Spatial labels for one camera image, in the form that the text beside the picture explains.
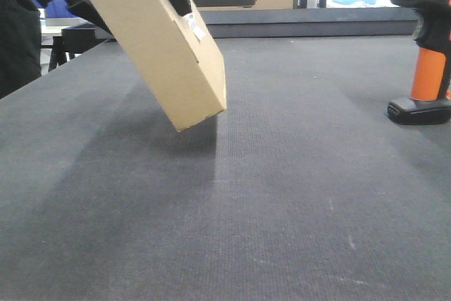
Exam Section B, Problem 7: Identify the dark grey table mat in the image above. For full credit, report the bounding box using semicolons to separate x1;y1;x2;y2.
1;37;450;300

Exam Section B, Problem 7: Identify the blue plastic crate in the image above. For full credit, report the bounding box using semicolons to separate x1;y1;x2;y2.
31;0;77;18

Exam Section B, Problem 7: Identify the white barcode label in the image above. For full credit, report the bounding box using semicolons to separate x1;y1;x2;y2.
183;12;206;42

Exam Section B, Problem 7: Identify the small brown cardboard package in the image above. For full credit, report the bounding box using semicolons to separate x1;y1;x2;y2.
90;0;227;131

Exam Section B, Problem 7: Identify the blue tray in background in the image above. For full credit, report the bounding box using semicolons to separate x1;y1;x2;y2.
326;0;394;8

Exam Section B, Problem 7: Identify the orange black barcode scanner gun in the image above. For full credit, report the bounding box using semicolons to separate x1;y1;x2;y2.
387;0;450;125

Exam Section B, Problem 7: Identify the black side table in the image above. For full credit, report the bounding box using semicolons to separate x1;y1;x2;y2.
41;22;114;72

